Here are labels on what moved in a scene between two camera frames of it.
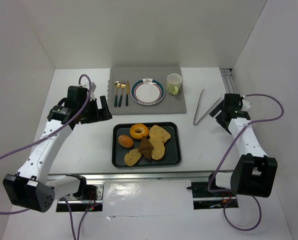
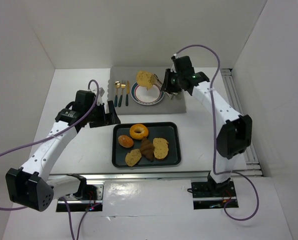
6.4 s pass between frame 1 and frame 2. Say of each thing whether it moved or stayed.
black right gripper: moved
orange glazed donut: stayed
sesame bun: stayed
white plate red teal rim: stayed
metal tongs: moved
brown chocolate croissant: stayed
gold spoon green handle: stayed
